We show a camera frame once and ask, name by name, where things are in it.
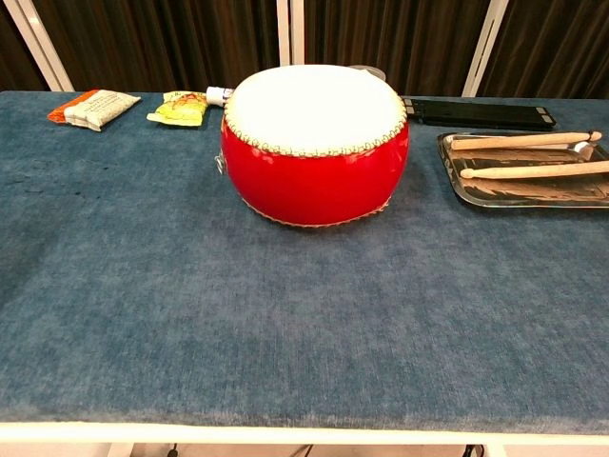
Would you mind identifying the wooden drumstick with black ring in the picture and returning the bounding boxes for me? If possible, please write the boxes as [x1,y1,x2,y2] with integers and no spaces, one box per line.
[450,130,603,151]

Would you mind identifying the plain wooden drumstick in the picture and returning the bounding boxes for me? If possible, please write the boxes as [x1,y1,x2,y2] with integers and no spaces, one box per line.
[459,160,609,181]

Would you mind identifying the red drum with white skin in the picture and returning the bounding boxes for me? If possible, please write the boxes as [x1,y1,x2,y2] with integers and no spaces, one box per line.
[219,64,410,229]

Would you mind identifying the stainless steel tray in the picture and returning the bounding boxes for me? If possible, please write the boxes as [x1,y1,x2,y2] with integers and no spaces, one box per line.
[437,130,609,210]

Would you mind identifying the blue table cloth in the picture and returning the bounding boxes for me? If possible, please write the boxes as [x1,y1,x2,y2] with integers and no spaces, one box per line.
[0,89,609,435]

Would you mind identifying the white purple toothpaste tube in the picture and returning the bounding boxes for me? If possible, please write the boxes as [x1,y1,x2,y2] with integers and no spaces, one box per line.
[206,86,234,108]

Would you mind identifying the green yellow snack bag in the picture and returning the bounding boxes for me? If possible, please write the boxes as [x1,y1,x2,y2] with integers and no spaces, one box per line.
[146,90,209,128]

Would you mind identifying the black flat bar grey pads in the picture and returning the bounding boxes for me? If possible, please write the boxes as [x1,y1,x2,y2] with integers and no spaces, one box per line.
[401,95,558,132]

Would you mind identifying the dark brown curtain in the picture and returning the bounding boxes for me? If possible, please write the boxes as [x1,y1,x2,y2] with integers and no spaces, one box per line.
[0,0,49,92]
[478,0,609,100]
[303,0,491,96]
[32,0,282,93]

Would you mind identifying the orange and white snack packet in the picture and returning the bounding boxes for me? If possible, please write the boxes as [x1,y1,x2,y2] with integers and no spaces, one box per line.
[47,89,142,132]

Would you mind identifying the white frame post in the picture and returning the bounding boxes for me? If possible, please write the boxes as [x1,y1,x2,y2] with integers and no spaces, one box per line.
[462,0,509,99]
[277,0,305,67]
[3,0,75,92]

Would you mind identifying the white table frame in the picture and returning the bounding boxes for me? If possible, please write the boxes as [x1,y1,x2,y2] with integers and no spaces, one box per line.
[0,421,609,457]

